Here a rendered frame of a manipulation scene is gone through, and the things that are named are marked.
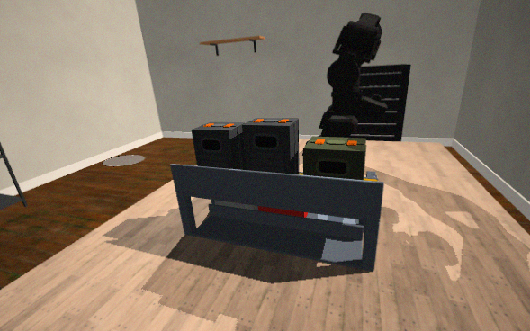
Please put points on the red open bin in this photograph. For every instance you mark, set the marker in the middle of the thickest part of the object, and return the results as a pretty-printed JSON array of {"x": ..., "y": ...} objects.
[{"x": 285, "y": 212}]

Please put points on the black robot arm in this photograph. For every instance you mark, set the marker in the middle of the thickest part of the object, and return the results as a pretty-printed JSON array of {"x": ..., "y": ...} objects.
[{"x": 361, "y": 40}]

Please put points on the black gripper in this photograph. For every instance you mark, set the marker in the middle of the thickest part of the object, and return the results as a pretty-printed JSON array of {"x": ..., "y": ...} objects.
[{"x": 343, "y": 104}]

